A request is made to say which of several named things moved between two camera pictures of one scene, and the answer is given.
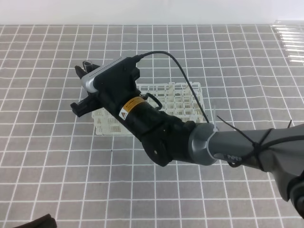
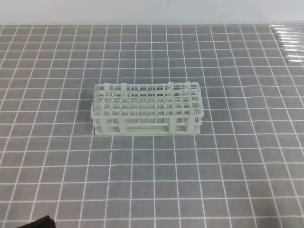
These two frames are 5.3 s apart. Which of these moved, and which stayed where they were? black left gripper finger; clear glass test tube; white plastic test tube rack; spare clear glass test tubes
Moved: clear glass test tube
Stayed: white plastic test tube rack; black left gripper finger; spare clear glass test tubes
